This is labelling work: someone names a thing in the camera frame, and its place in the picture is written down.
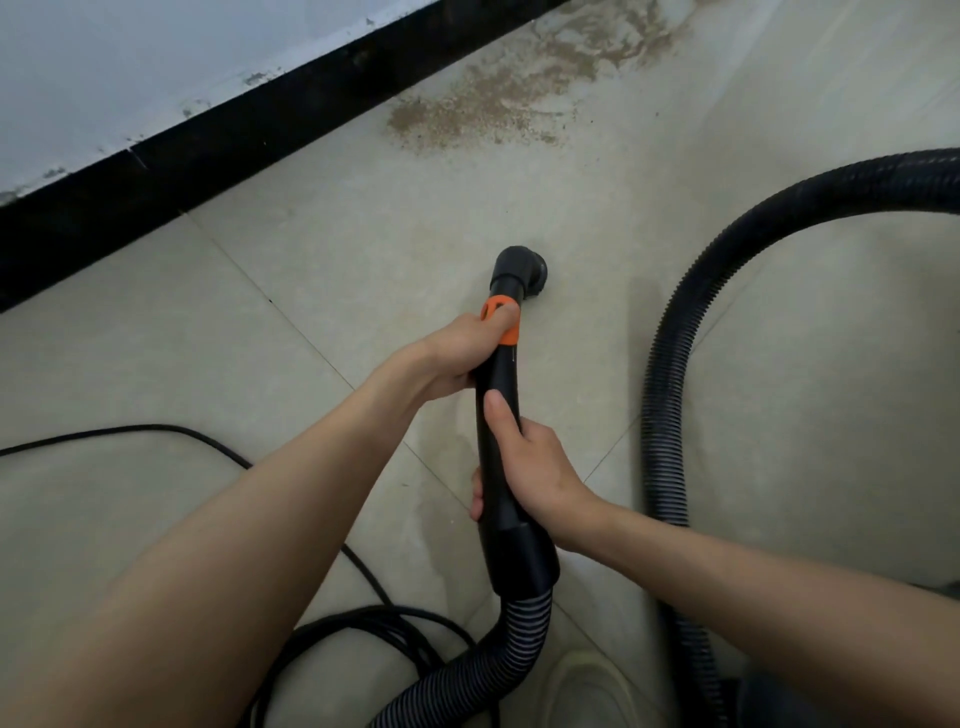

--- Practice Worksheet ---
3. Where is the person's right hand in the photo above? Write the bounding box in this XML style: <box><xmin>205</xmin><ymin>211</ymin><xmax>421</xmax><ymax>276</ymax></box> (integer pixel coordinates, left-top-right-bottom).
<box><xmin>470</xmin><ymin>388</ymin><xmax>609</xmax><ymax>556</ymax></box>

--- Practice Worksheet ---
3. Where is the person's left hand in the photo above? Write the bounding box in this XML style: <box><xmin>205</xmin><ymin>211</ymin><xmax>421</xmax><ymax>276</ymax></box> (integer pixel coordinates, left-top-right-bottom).
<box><xmin>374</xmin><ymin>302</ymin><xmax>521</xmax><ymax>410</ymax></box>

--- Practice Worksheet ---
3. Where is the black ribbed vacuum hose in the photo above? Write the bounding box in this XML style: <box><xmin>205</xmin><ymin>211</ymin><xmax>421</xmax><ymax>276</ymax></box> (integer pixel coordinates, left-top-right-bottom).
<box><xmin>367</xmin><ymin>148</ymin><xmax>960</xmax><ymax>728</ymax></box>

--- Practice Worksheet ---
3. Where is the black power cord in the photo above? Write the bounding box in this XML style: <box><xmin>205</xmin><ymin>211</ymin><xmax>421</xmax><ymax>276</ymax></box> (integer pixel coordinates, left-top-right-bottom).
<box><xmin>0</xmin><ymin>423</ymin><xmax>504</xmax><ymax>728</ymax></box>

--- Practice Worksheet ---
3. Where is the brown dirt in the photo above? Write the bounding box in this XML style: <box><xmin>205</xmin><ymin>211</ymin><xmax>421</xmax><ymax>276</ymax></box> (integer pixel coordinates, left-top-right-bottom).
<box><xmin>386</xmin><ymin>0</ymin><xmax>721</xmax><ymax>155</ymax></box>

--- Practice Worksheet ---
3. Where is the person's right forearm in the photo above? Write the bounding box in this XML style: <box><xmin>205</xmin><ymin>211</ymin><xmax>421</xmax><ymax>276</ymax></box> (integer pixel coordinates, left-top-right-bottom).
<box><xmin>581</xmin><ymin>502</ymin><xmax>960</xmax><ymax>728</ymax></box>

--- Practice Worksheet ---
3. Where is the person's left forearm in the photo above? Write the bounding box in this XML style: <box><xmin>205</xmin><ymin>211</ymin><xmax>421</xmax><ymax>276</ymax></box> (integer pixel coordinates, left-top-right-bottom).
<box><xmin>14</xmin><ymin>367</ymin><xmax>421</xmax><ymax>728</ymax></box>

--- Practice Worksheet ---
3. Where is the person's right shoe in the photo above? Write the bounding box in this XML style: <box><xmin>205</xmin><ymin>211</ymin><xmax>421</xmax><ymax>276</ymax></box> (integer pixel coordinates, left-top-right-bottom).
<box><xmin>539</xmin><ymin>650</ymin><xmax>654</xmax><ymax>728</ymax></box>

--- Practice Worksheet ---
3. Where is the black baseboard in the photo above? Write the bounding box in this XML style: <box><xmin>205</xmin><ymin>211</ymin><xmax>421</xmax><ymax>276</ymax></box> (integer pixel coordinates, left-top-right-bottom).
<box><xmin>0</xmin><ymin>0</ymin><xmax>571</xmax><ymax>315</ymax></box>

